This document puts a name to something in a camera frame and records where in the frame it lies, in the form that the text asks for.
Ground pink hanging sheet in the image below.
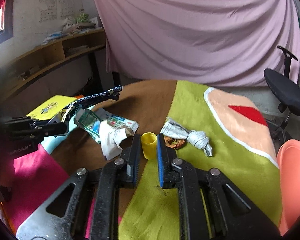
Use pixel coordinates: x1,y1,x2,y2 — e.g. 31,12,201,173
94,0,300,87

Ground green snack wrapper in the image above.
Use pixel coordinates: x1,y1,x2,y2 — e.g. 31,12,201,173
74,108,101,144

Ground white blue carton box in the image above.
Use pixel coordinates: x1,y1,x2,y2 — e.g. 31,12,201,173
94,108,139,136

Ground yellow book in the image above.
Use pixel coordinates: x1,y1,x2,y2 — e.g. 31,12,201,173
26,95,77,120

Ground knotted grey white cloth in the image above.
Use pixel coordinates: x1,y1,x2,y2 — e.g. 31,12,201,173
160,118,213,157

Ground pile of papers on shelf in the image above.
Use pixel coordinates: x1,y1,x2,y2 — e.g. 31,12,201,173
42,12,102,45

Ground wall calendar sheets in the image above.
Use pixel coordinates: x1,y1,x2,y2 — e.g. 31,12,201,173
38,0,74,22

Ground wooden wall shelf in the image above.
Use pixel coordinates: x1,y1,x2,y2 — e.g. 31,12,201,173
4,28,106,100

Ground yellow plastic cup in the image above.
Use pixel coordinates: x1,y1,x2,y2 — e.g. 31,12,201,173
141,132,157,160

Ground white paper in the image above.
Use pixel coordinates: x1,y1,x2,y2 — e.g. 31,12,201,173
99,120,127,160

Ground black office chair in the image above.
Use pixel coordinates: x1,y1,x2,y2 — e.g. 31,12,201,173
264,46,300,116

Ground colourful patchwork rug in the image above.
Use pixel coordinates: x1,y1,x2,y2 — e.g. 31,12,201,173
2,80,282,239

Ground pink plastic basin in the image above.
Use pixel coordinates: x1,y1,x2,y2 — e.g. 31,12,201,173
277,139,300,235

